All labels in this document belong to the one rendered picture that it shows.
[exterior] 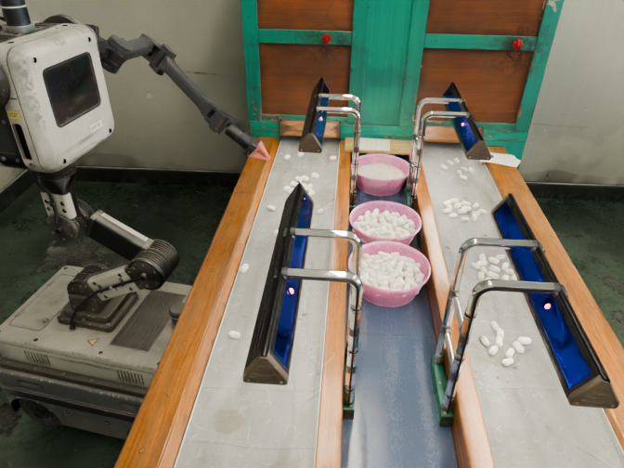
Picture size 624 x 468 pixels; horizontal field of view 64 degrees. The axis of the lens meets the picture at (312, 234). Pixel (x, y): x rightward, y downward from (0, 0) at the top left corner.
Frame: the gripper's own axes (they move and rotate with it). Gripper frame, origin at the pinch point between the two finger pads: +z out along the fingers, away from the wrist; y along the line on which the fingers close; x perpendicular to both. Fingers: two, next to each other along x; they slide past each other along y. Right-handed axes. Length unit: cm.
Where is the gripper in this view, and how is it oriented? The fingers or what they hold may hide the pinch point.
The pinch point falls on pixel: (267, 158)
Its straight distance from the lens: 206.5
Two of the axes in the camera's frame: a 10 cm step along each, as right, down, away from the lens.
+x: -6.3, 6.1, 4.7
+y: 1.0, -5.4, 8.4
